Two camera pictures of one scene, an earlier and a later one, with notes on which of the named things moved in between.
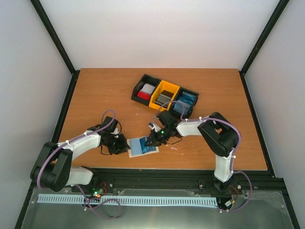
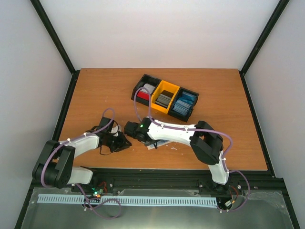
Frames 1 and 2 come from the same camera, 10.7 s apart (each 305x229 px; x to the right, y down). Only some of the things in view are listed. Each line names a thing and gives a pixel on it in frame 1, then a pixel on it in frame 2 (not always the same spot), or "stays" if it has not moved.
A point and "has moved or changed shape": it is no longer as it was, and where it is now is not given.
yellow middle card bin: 165,86 stays
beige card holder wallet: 130,150 has moved or changed shape
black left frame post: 53,35 stays
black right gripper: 154,143 to 151,143
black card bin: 176,97 stays
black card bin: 148,79 stays
